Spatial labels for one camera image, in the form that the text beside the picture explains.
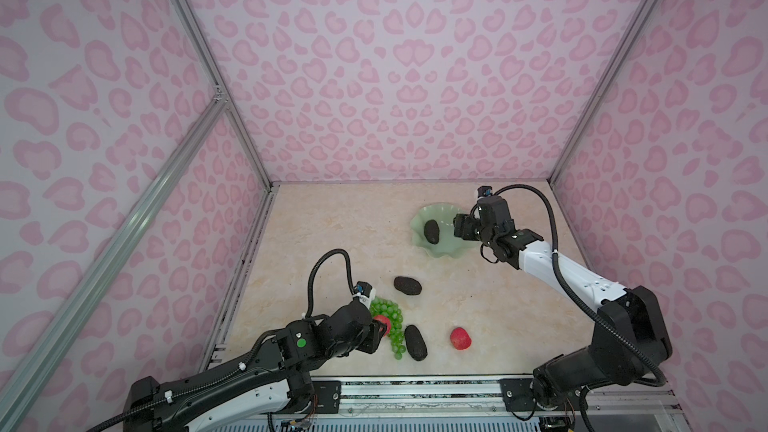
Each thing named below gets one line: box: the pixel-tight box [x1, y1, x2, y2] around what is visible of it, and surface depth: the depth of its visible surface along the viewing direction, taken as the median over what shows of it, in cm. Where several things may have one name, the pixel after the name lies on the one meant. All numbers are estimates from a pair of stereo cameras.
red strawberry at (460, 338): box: [450, 327, 472, 350], surface depth 80 cm
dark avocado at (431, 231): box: [424, 219, 440, 244], surface depth 103 cm
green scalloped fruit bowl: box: [410, 203, 480, 258], surface depth 105 cm
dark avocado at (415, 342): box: [404, 324, 428, 361], surface depth 81 cm
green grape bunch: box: [370, 296, 406, 360], surface depth 84 cm
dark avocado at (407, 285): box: [393, 276, 422, 296], surface depth 91 cm
